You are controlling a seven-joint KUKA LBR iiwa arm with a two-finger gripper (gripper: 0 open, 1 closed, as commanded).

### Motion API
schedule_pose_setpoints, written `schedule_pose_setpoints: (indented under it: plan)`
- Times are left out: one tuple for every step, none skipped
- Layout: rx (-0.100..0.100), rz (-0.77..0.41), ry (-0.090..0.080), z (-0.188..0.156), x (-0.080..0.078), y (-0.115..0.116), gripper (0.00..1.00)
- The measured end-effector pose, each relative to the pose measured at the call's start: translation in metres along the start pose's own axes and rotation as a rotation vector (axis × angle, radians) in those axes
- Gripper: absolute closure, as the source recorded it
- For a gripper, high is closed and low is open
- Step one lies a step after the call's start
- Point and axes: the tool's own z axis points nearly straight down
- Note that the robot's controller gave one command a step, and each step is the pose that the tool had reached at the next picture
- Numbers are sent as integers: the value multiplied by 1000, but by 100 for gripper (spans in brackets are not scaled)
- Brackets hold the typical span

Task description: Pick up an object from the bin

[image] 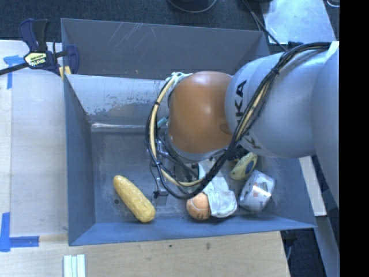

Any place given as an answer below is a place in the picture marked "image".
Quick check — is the yellow toy corn cob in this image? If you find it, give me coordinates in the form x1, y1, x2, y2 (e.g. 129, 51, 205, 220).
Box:
112, 174, 157, 223

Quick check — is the grey metal bin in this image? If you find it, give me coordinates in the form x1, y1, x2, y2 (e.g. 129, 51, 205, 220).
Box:
60, 18, 318, 246

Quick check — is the pale wood flat board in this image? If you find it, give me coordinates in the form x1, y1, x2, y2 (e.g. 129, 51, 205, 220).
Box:
9, 68, 70, 238

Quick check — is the orange ball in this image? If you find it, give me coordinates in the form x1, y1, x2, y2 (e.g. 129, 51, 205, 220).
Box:
186, 192, 212, 221

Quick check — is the yellow and blue oval object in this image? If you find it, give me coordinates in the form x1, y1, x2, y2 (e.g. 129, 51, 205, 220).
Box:
229, 152, 258, 181

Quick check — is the white cloth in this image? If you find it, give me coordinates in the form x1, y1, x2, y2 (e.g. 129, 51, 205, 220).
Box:
198, 160, 238, 219

